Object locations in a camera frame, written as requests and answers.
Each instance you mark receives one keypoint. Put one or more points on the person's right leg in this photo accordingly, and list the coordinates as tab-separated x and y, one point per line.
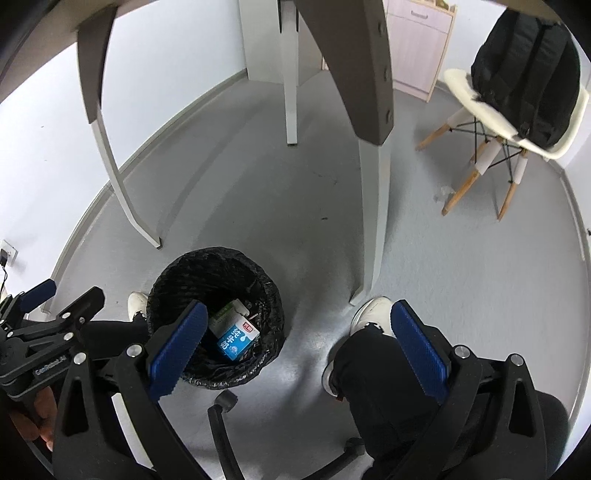
383	383

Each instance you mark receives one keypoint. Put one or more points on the pale pink cabinet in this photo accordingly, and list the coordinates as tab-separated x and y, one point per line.
415	55

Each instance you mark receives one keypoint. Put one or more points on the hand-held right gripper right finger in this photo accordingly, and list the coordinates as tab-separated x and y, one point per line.
420	350

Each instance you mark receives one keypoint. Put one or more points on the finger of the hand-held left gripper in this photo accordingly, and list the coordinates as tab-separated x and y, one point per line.
41	293
85	302

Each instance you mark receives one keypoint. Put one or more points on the black backpack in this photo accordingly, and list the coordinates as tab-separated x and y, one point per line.
526	69

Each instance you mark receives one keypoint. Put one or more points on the black-lined waste bin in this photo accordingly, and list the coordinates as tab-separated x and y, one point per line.
207	263

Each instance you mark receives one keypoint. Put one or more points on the blue and white milk carton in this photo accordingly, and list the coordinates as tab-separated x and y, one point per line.
235	339

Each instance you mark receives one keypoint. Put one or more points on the person's right white shoe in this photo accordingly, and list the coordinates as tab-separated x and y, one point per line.
371	314

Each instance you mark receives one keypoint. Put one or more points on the white chair with wooden legs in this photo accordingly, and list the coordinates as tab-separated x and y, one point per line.
485	108

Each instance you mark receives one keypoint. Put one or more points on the wooden table with white legs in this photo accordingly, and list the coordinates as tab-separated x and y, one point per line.
369	92

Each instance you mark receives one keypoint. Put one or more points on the small clear wrapper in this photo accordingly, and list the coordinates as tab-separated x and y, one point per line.
444	194

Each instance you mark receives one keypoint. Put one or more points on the person's left hand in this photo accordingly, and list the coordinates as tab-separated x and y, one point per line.
41	408

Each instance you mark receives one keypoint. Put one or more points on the green and white carton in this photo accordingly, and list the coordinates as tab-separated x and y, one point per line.
226	314

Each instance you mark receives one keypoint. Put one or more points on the white wall outlet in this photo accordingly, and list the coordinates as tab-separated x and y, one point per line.
11	249

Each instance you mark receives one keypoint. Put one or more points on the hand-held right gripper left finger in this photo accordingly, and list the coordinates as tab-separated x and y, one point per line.
178	350

